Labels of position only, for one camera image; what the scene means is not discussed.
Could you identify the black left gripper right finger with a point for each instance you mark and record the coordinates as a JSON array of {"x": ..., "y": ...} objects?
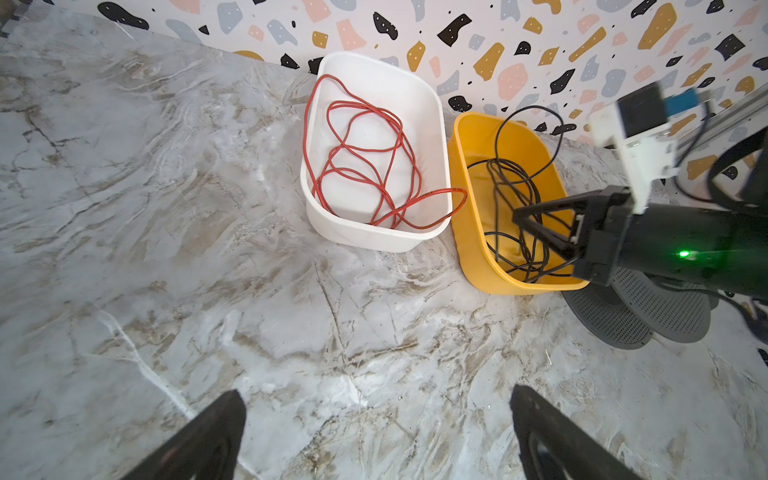
[{"x": 553, "y": 447}]

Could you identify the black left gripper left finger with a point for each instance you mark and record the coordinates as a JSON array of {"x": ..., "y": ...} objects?
[{"x": 206, "y": 448}]

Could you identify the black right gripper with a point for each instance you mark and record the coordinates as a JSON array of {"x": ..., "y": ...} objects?
[{"x": 592, "y": 234}]

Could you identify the grey perforated cable spool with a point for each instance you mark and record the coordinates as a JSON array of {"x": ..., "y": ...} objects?
[{"x": 634, "y": 307}]

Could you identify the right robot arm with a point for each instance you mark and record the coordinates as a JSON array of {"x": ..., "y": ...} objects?
[{"x": 724, "y": 248}]

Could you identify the yellow plastic bin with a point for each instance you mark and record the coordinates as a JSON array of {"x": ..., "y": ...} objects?
[{"x": 495, "y": 256}]

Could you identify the white plastic bin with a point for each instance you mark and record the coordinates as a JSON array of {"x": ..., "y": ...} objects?
[{"x": 375, "y": 170}]

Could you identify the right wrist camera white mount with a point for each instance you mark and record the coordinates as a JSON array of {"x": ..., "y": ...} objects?
[{"x": 638, "y": 126}]

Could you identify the aluminium corner rail right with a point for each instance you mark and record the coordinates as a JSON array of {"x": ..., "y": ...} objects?
[{"x": 743, "y": 118}]

